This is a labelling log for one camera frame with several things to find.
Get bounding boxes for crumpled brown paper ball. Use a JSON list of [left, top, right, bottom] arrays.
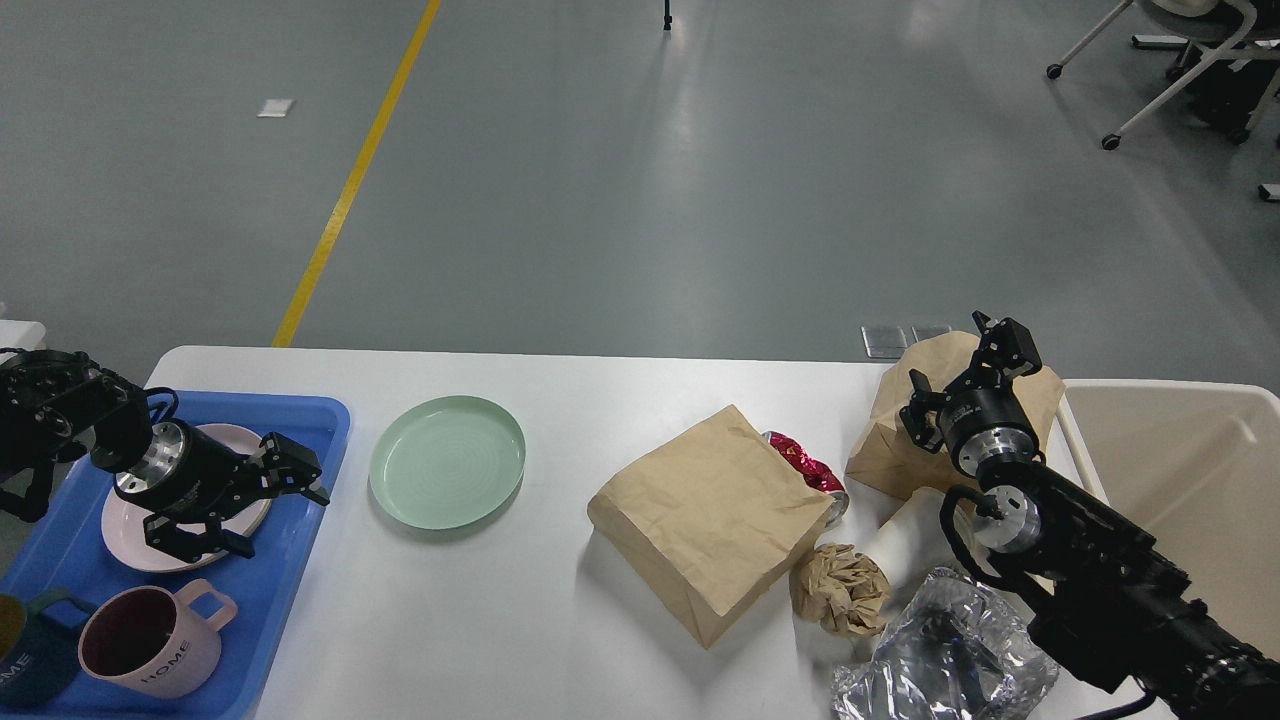
[[788, 543, 892, 639]]

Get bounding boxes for silver floor socket plates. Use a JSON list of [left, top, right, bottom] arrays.
[[860, 324, 954, 359]]

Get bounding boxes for crumpled clear plastic bag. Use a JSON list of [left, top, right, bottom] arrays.
[[831, 565, 1060, 719]]

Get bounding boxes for beige plastic bin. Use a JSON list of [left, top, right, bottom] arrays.
[[1062, 379, 1279, 657]]

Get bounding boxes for pink mug dark inside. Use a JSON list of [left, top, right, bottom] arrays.
[[77, 579, 239, 700]]

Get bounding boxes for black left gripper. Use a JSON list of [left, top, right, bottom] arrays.
[[113, 420, 330, 564]]

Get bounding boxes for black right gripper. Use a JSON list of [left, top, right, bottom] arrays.
[[899, 310, 1043, 479]]

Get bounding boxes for white paper cup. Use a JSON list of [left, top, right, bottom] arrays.
[[859, 487, 957, 594]]

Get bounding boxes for pink plate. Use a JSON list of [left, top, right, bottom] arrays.
[[100, 423, 273, 573]]

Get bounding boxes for small brown paper bag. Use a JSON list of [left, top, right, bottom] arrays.
[[846, 331, 1066, 498]]

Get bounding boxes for green plate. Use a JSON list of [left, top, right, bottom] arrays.
[[369, 395, 527, 530]]

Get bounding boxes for large brown paper bag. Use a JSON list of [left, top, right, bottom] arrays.
[[586, 405, 833, 650]]

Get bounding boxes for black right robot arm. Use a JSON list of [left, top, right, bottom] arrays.
[[899, 311, 1279, 719]]

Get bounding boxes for blue plastic tray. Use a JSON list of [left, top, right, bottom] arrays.
[[3, 389, 349, 719]]

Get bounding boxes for blue mug yellow inside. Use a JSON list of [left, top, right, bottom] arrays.
[[1, 585, 99, 708]]

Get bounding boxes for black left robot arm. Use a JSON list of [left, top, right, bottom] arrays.
[[1, 347, 330, 562]]

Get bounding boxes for crushed red can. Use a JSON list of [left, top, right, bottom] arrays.
[[762, 430, 850, 529]]

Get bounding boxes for white side table corner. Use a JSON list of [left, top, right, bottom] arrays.
[[0, 319, 47, 350]]

